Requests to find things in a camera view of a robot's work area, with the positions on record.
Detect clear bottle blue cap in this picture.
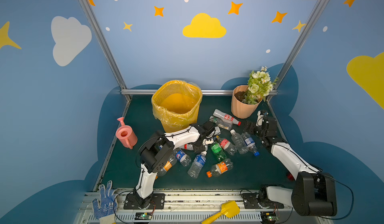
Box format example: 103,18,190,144
241,132,260,157

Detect clear bottle white cap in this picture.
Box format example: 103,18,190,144
230,130,249,155

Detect clear crushed bottle green cap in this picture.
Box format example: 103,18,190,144
209,116,233,131

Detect white bottle red cap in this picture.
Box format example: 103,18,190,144
213,109,241,126

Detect white bottle red label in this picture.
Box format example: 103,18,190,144
180,143,194,151

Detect pepsi bottle blue cap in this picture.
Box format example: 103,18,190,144
173,148,192,167

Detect clear bottle orange label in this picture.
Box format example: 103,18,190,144
156,155,177,179
206,158,234,178

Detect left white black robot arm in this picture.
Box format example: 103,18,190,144
133,121,215,209

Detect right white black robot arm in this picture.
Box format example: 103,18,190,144
244,116,337,217

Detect yellow mesh waste bin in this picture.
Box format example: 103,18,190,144
151,80,203,134

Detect yellow plastic bin liner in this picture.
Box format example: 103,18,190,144
150,80,203,128

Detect ribbed terracotta flower pot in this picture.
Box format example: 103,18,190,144
231,85,262,119

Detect clear bottle pink label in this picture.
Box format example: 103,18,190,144
215,135,237,156

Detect green bottle yellow cap centre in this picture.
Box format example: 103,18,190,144
211,142,227,162

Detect white green artificial flowers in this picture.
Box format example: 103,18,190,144
241,67,279,105

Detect water bottle blue label centre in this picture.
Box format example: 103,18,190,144
188,151,207,179

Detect pink watering can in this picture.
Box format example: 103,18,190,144
116,117,138,150

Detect yellow toy shovel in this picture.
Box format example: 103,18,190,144
202,201,240,224

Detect right green circuit board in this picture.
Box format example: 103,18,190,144
261,212,279,224

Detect green circuit board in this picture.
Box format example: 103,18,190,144
135,213,153,221
261,212,279,224

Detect left green circuit board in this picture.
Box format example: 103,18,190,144
135,213,153,221

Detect blue dotted work glove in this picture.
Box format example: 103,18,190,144
92,180,118,224

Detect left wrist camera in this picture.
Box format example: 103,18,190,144
203,127,221,146

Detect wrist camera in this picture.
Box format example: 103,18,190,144
256,110,269,127
203,127,221,146

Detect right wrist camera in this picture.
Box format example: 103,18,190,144
256,110,269,127

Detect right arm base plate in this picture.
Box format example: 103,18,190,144
240,193,285,209

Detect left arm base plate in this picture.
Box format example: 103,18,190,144
123,193,165,210

